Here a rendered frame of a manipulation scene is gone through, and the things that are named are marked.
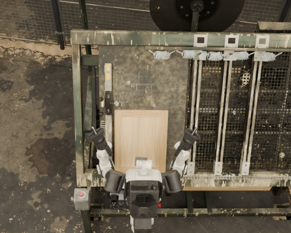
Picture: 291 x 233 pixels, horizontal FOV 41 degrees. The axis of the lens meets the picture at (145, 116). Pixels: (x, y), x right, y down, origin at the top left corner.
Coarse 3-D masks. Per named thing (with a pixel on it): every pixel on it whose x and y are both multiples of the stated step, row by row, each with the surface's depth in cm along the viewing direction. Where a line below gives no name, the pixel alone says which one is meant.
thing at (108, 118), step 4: (108, 64) 301; (108, 72) 303; (108, 80) 305; (108, 84) 306; (108, 88) 307; (108, 116) 315; (108, 120) 316; (108, 124) 317; (108, 128) 318; (108, 132) 320; (108, 136) 321; (108, 140) 322
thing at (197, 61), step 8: (200, 56) 286; (200, 64) 301; (192, 72) 309; (200, 72) 303; (192, 80) 309; (200, 80) 305; (192, 88) 309; (192, 96) 309; (192, 104) 311; (192, 112) 314; (192, 120) 316; (192, 128) 318; (192, 152) 326; (192, 160) 328; (192, 168) 330
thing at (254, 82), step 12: (264, 36) 292; (252, 60) 308; (264, 60) 289; (252, 72) 307; (252, 84) 308; (252, 96) 311; (252, 108) 315; (252, 120) 318; (252, 132) 322; (240, 168) 337
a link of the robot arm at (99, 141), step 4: (100, 128) 276; (92, 132) 275; (100, 132) 274; (88, 136) 274; (92, 136) 273; (96, 136) 273; (100, 136) 275; (92, 140) 273; (96, 140) 275; (100, 140) 277; (104, 140) 279; (96, 144) 278; (100, 144) 277; (104, 144) 280
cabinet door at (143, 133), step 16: (128, 112) 317; (144, 112) 318; (160, 112) 318; (128, 128) 322; (144, 128) 322; (160, 128) 323; (128, 144) 326; (144, 144) 327; (160, 144) 327; (128, 160) 331; (160, 160) 332
